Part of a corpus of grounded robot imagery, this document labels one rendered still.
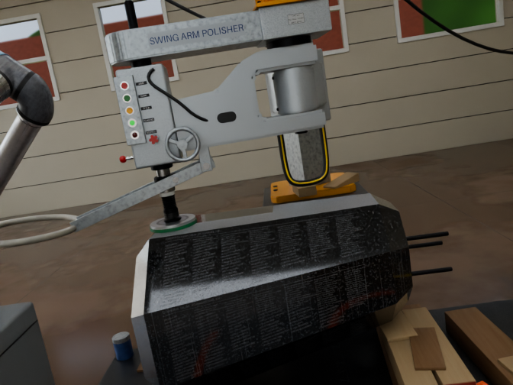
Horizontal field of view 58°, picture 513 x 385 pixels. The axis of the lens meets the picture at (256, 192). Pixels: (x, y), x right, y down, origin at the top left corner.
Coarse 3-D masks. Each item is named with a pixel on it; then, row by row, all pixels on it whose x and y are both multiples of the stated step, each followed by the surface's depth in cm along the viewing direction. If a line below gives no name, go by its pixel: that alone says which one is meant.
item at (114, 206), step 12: (192, 168) 207; (204, 168) 204; (168, 180) 206; (180, 180) 207; (132, 192) 217; (144, 192) 206; (156, 192) 207; (108, 204) 216; (120, 204) 206; (132, 204) 206; (84, 216) 205; (96, 216) 206; (108, 216) 206
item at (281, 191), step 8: (336, 176) 294; (272, 184) 304; (280, 184) 299; (288, 184) 295; (320, 184) 278; (352, 184) 263; (272, 192) 277; (280, 192) 273; (288, 192) 269; (320, 192) 262; (328, 192) 262; (336, 192) 262; (344, 192) 261; (272, 200) 267; (280, 200) 264; (288, 200) 263; (296, 200) 264
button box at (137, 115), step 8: (120, 80) 190; (128, 80) 191; (120, 88) 191; (128, 88) 191; (120, 96) 192; (136, 96) 192; (120, 104) 192; (128, 104) 192; (136, 104) 193; (136, 112) 193; (136, 120) 194; (128, 128) 194; (136, 128) 195; (128, 136) 195; (144, 136) 196; (128, 144) 195
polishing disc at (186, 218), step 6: (186, 216) 219; (192, 216) 216; (156, 222) 216; (162, 222) 214; (174, 222) 210; (180, 222) 208; (186, 222) 209; (156, 228) 208; (162, 228) 206; (168, 228) 206
